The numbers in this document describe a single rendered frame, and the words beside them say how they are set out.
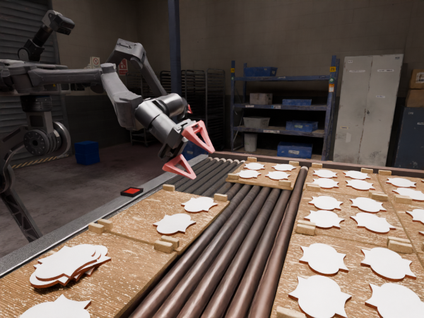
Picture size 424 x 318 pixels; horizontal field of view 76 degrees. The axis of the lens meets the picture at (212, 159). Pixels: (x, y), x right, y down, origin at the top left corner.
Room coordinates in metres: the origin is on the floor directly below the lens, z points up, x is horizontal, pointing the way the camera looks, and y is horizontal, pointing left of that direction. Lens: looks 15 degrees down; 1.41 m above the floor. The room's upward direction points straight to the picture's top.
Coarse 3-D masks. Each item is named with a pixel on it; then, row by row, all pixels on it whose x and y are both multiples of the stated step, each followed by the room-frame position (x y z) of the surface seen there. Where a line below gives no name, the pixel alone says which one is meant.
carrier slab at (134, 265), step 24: (72, 240) 0.78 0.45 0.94; (96, 240) 0.78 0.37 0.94; (120, 240) 0.78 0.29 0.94; (120, 264) 0.65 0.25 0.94; (144, 264) 0.65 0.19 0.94; (168, 264) 0.67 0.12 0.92; (0, 288) 0.56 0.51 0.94; (24, 288) 0.56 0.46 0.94; (48, 288) 0.56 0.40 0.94; (72, 288) 0.56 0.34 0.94; (96, 288) 0.56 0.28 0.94; (120, 288) 0.56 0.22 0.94; (144, 288) 0.57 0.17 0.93; (0, 312) 0.49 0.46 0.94; (96, 312) 0.49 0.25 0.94; (120, 312) 0.49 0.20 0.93
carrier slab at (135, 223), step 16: (160, 192) 1.19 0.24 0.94; (176, 192) 1.19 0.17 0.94; (128, 208) 1.01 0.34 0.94; (144, 208) 1.01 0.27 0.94; (160, 208) 1.01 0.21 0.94; (176, 208) 1.01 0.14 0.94; (224, 208) 1.03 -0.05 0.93; (128, 224) 0.88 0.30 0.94; (144, 224) 0.88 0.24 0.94; (208, 224) 0.90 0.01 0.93; (144, 240) 0.78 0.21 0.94; (160, 240) 0.78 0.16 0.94; (192, 240) 0.79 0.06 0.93
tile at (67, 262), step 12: (60, 252) 0.65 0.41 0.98; (72, 252) 0.65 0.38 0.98; (84, 252) 0.65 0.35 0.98; (48, 264) 0.60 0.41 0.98; (60, 264) 0.60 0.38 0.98; (72, 264) 0.60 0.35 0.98; (84, 264) 0.60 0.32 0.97; (36, 276) 0.56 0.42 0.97; (48, 276) 0.55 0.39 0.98; (60, 276) 0.56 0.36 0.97; (72, 276) 0.56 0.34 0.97
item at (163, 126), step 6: (162, 114) 0.64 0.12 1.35; (156, 120) 0.63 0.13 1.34; (162, 120) 0.63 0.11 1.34; (168, 120) 0.64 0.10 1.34; (186, 120) 0.63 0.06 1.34; (156, 126) 0.62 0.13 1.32; (162, 126) 0.62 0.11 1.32; (168, 126) 0.62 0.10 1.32; (174, 126) 0.59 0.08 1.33; (180, 126) 0.60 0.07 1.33; (156, 132) 0.62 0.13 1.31; (162, 132) 0.62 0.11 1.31; (168, 132) 0.61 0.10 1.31; (156, 138) 0.64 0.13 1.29; (162, 138) 0.62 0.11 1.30; (168, 138) 0.60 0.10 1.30; (162, 150) 0.62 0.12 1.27; (168, 150) 0.65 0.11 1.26; (162, 156) 0.63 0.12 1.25
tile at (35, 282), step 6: (90, 264) 0.61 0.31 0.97; (84, 270) 0.60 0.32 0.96; (30, 276) 0.57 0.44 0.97; (30, 282) 0.55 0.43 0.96; (36, 282) 0.55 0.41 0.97; (42, 282) 0.55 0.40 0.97; (48, 282) 0.55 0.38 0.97; (54, 282) 0.55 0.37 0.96; (60, 282) 0.55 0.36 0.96; (66, 282) 0.55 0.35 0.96
